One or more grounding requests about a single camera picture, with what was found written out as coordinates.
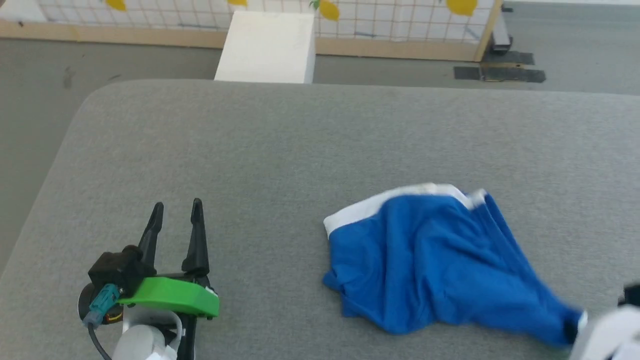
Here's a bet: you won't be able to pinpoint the blue shorts with white waistband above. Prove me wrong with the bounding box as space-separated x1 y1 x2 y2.
321 183 588 348

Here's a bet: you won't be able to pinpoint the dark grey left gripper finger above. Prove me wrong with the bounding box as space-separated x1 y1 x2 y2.
138 201 165 267
180 198 211 277

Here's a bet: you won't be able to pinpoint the white rectangular block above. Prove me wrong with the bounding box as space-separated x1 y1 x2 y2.
214 10 316 84

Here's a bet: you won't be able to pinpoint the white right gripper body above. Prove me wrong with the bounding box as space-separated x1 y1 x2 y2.
569 305 640 360

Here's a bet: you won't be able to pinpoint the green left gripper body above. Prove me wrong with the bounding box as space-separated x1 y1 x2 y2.
118 272 221 320

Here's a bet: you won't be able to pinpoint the wood-framed grid panel with lemons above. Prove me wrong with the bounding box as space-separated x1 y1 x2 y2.
0 0 503 63

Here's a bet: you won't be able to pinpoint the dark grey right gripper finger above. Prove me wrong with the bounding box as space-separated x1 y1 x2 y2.
563 311 582 345

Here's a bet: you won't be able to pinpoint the black cable with teal plug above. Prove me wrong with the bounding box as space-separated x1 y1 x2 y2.
82 283 122 360

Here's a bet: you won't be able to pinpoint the grey metal panel foot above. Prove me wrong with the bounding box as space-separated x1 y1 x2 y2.
490 4 515 55

